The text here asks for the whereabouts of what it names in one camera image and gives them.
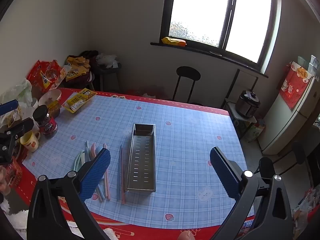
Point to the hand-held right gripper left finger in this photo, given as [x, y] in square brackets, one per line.
[96, 172]

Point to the yellow flat packet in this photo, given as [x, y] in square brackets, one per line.
[78, 100]

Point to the perforated stainless steel tray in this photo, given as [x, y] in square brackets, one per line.
[141, 160]

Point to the grey rice cooker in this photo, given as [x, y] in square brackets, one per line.
[248, 103]

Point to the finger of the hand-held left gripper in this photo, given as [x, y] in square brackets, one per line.
[8, 107]
[21, 127]

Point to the pile of yellow snack packets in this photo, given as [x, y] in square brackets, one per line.
[77, 67]

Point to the red snack bag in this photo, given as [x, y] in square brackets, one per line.
[45, 76]

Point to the small white table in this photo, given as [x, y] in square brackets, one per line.
[237, 115]

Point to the black-framed window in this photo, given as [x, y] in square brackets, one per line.
[200, 10]

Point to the yellow orange snack packet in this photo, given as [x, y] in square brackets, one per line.
[173, 41]

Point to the black round stool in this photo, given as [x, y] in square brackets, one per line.
[188, 73]

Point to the red snack package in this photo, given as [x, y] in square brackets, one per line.
[46, 123]

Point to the white plastic bag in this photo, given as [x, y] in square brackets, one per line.
[106, 60]

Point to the blue plaid table mat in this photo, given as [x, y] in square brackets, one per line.
[187, 155]

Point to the pale green plastic bag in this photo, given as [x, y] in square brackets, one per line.
[17, 92]

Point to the pink plastic spoon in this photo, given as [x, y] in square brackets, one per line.
[93, 150]

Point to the clear plastic containers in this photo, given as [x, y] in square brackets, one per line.
[313, 63]

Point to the green printed carton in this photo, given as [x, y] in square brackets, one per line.
[255, 132]

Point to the white patterned bowl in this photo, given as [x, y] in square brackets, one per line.
[48, 96]

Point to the blue chopstick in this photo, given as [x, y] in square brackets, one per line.
[99, 195]

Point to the red printed cloth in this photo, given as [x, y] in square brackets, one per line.
[295, 87]

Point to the brown food container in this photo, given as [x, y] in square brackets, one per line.
[54, 108]

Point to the person's white fleece clothing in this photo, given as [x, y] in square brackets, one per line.
[15, 222]

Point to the white refrigerator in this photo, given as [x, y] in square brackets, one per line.
[282, 127]

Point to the cream mug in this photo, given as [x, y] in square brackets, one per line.
[30, 141]

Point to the red printed box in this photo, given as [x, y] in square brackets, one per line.
[13, 172]

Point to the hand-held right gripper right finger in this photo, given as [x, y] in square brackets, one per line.
[223, 172]

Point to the black metal rack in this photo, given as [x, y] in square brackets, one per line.
[237, 80]

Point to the pile of colourful packets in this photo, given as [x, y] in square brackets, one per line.
[306, 210]

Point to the black window sill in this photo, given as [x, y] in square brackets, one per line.
[225, 58]

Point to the black side table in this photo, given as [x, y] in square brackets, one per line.
[108, 72]

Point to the green plastic spoon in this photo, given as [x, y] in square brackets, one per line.
[78, 160]

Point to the person's right hand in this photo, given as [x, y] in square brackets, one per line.
[187, 236]

